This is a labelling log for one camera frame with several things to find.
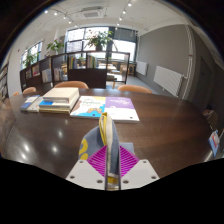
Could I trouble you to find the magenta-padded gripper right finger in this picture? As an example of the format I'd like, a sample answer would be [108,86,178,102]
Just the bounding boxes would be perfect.
[118,145,160,191]

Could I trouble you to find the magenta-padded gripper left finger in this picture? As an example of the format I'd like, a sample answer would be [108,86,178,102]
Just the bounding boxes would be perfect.
[65,145,108,191]

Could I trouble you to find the grey towel with yellow edge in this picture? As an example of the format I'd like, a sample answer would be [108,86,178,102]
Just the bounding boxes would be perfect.
[78,111,136,191]

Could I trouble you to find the colourful illustrated book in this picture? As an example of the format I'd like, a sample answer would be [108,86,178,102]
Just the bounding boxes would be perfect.
[69,95,107,119]

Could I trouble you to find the purple and white book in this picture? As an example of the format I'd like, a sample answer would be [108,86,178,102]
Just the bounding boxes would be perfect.
[104,96,140,124]

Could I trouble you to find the stack of books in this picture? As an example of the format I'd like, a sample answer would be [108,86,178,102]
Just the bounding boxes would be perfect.
[38,87,80,115]

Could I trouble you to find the blue and red box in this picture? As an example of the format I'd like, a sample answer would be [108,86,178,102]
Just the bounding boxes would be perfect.
[208,129,221,158]

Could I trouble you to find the orange chairs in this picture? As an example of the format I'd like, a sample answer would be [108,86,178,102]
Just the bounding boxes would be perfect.
[11,80,153,98]

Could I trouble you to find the blue book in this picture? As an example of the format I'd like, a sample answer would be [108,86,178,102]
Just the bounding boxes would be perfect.
[19,94,40,112]

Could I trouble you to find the large white radiator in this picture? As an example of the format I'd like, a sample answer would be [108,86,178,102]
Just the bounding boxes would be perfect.
[153,65,184,98]

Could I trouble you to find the small white radiator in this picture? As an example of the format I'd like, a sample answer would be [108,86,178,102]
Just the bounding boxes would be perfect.
[135,60,148,76]

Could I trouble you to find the grey door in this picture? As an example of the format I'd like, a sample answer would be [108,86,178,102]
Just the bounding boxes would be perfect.
[191,56,212,113]

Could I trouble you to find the tall side bookshelf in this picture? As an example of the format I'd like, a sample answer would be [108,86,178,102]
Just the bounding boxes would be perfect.
[0,64,9,101]

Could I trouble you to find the potted plant by window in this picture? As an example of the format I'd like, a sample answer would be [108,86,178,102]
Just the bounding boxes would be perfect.
[22,53,38,68]

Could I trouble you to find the small potted plant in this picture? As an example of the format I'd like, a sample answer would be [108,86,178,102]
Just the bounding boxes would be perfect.
[45,39,65,54]

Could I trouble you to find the large potted plant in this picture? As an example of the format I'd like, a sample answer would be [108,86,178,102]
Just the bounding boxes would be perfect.
[84,29,114,51]

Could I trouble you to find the ceiling air conditioner unit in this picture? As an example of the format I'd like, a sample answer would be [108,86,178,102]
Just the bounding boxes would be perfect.
[79,7,103,20]

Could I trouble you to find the ceiling spot lights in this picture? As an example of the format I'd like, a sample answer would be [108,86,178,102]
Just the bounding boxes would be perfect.
[43,0,134,26]

